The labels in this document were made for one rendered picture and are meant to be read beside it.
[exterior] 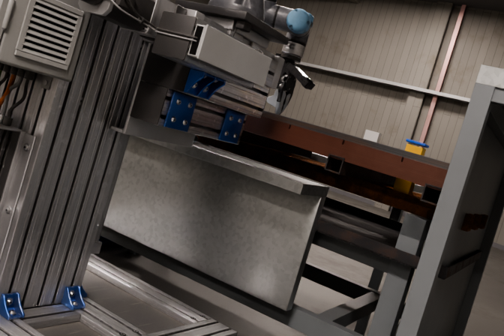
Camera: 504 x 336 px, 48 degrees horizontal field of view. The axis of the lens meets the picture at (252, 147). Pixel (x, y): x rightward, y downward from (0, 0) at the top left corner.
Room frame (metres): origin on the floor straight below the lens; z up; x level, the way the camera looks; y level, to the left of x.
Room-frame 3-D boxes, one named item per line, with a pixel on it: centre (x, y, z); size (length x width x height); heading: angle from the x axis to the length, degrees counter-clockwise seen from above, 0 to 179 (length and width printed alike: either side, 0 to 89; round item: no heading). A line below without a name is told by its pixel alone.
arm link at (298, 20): (1.88, -0.01, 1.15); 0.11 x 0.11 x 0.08; 85
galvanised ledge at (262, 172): (1.90, 0.37, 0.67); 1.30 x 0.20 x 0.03; 62
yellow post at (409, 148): (1.78, -0.49, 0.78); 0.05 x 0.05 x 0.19; 62
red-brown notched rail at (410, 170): (1.91, 0.14, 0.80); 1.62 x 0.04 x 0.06; 62
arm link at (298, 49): (1.98, -0.04, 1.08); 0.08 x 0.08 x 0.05
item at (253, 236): (1.97, 0.33, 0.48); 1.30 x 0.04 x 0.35; 62
